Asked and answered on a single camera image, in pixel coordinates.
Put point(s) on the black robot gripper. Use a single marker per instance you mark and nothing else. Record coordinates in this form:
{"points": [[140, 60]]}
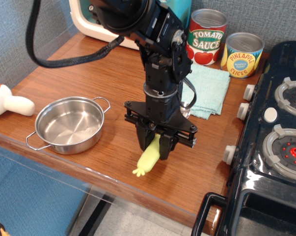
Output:
{"points": [[160, 114]]}

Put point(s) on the spoon with yellow-green handle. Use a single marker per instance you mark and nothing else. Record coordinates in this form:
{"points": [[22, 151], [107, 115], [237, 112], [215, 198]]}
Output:
{"points": [[149, 157]]}

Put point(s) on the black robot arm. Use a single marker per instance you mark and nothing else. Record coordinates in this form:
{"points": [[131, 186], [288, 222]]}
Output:
{"points": [[161, 38]]}

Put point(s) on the stainless steel pot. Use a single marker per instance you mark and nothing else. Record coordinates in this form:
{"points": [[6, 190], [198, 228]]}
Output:
{"points": [[70, 125]]}

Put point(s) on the light blue folded cloth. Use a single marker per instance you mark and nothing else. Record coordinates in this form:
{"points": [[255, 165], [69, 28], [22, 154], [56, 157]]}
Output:
{"points": [[211, 86]]}

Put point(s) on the dark blue toy stove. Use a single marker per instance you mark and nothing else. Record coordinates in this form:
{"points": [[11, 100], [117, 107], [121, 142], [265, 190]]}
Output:
{"points": [[261, 196]]}

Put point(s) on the tomato sauce can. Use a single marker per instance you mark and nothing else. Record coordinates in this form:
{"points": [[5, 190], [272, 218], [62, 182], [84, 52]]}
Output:
{"points": [[206, 31]]}

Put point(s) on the pineapple slices can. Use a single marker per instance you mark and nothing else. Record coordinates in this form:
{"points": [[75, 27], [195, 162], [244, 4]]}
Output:
{"points": [[242, 53]]}

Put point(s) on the toy microwave oven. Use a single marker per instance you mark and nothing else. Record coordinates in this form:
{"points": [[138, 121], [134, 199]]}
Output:
{"points": [[81, 14]]}

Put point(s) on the white brown plush mushroom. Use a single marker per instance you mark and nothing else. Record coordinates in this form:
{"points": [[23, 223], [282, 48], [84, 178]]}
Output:
{"points": [[16, 104]]}

